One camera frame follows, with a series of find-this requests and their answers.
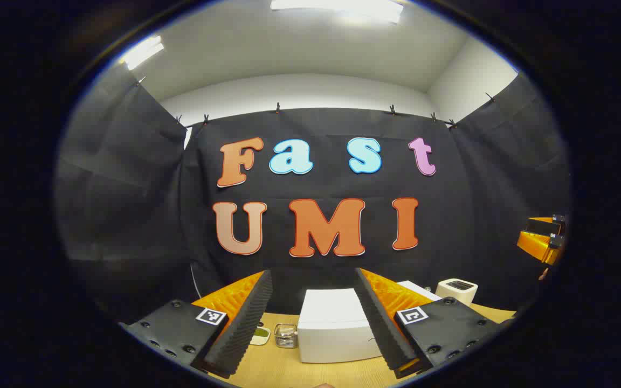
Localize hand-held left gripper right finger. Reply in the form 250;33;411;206
354;267;515;379

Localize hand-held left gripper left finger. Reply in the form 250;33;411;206
119;269;273;379

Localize white microwave oven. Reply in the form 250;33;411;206
297;288;382;363

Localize white toaster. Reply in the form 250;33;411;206
436;279;478;307

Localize small ceiling light panel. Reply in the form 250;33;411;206
121;36;164;71

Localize long ceiling light panel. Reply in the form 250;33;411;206
270;0;404;24

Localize metal wire utensil holder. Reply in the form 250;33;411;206
274;323;299;349

